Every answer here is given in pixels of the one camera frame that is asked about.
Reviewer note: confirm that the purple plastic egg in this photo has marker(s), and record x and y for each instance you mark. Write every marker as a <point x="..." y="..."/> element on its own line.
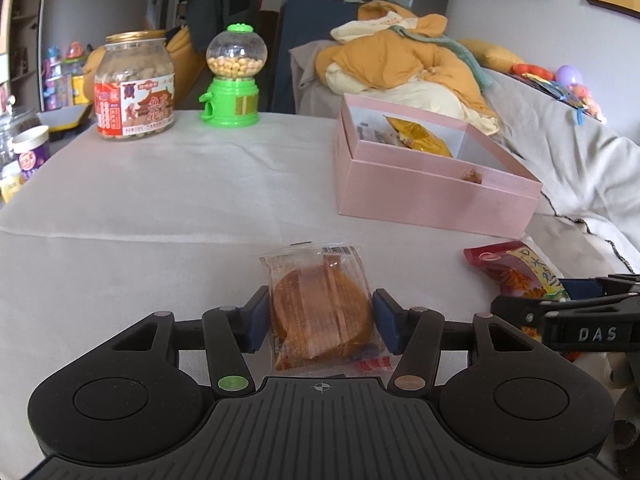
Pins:
<point x="569" y="75"/>

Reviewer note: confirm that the dark hanging coat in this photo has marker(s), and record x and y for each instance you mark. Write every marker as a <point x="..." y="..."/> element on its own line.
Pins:
<point x="220" y="0"/>

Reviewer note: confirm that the small glass jar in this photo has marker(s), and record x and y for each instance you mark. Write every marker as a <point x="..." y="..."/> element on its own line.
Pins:
<point x="15" y="127"/>

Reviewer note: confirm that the pink cardboard box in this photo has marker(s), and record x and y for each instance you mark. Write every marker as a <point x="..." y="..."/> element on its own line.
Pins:
<point x="430" y="195"/>

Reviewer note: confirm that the clear round pastry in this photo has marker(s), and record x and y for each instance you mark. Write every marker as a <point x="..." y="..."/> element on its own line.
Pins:
<point x="320" y="310"/>

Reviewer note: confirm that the mustard yellow snack packet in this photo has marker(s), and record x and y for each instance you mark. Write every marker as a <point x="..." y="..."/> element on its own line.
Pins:
<point x="420" y="137"/>

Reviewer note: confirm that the white tablecloth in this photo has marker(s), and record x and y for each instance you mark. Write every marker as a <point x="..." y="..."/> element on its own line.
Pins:
<point x="175" y="210"/>

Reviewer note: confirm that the yellow rimmed tray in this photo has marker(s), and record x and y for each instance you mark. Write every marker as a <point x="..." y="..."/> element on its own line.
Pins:
<point x="65" y="117"/>

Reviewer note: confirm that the row of colourful bottles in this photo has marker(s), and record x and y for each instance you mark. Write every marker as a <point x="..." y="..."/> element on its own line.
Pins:
<point x="62" y="75"/>

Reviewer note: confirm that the orange and cream duvet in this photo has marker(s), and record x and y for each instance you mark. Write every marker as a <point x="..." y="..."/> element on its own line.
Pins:
<point x="400" y="55"/>

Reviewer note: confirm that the purple cup with white lid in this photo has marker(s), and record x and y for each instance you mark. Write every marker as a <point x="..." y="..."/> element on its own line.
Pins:
<point x="31" y="155"/>

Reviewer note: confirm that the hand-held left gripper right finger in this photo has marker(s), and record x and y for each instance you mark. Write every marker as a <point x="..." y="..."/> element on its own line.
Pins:
<point x="385" y="320"/>

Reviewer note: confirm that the yellow cushion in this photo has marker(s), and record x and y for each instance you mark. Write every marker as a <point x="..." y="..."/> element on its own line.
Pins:
<point x="492" y="55"/>

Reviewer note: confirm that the small brown snack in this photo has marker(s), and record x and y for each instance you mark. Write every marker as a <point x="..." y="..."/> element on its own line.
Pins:
<point x="471" y="175"/>

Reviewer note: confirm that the red label peanut jar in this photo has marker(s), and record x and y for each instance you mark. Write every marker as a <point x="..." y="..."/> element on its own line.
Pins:
<point x="134" y="90"/>

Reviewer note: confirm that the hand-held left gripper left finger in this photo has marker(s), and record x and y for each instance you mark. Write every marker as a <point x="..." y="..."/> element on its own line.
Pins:
<point x="260" y="317"/>

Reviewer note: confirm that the pile of colourful toys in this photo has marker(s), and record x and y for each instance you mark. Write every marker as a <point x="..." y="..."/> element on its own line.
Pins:
<point x="565" y="92"/>

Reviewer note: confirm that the green gumball machine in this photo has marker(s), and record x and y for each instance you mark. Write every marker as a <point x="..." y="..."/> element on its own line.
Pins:
<point x="232" y="95"/>

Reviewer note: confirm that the red snack packet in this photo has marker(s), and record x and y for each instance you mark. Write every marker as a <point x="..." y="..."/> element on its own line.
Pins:
<point x="520" y="270"/>

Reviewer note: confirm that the small yellow tin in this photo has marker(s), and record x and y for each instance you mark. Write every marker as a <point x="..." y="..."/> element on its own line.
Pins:
<point x="9" y="185"/>

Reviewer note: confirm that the dark blue cabinet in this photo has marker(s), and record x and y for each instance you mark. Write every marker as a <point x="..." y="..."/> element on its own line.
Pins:
<point x="305" y="25"/>

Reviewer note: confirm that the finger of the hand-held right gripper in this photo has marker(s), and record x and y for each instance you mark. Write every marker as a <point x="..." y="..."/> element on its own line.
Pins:
<point x="590" y="330"/>
<point x="610" y="285"/>

